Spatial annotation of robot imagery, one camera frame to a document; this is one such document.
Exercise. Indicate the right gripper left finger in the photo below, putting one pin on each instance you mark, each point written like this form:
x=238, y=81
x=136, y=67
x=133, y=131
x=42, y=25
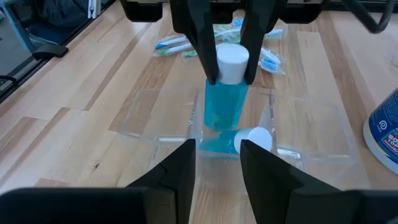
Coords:
x=93, y=205

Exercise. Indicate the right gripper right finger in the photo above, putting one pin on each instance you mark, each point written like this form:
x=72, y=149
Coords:
x=311, y=208

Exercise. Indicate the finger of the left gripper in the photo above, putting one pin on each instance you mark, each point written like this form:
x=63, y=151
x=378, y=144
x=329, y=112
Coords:
x=199, y=37
x=256, y=37

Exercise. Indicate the blue mouthwash bottle white cap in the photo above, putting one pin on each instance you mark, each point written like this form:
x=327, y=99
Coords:
x=225, y=102
x=255, y=138

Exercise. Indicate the person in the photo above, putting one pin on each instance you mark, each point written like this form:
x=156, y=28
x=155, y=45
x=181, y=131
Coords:
x=62, y=9

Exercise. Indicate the clear acrylic organizer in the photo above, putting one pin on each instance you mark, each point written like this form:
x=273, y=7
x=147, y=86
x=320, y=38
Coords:
x=161, y=118

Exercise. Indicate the blue chair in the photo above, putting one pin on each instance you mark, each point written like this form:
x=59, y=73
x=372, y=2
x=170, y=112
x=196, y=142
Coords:
x=53, y=32

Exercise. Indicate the black plastic clamp foot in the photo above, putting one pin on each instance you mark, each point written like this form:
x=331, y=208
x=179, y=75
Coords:
x=49, y=51

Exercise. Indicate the white wipes canister blue label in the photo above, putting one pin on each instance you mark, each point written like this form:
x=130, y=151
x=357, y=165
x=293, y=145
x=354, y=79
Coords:
x=385, y=133

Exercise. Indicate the silver aluminium extrusion bracket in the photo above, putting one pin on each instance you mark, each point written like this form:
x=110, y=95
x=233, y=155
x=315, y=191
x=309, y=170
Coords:
x=94, y=9

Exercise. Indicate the black metal table frame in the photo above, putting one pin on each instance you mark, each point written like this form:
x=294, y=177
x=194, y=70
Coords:
x=93, y=14

